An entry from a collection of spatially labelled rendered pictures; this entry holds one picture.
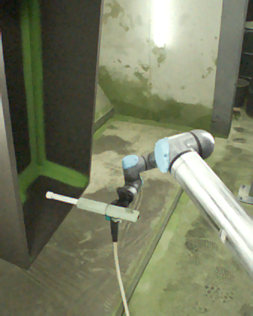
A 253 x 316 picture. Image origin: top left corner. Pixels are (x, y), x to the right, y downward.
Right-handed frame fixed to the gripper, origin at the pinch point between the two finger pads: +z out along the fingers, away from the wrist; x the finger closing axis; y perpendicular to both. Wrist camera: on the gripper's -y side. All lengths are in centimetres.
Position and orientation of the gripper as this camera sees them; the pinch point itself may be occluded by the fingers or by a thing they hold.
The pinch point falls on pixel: (112, 217)
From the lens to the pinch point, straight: 139.2
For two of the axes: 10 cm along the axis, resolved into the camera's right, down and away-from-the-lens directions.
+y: -0.4, 8.8, 4.6
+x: -9.5, -1.8, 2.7
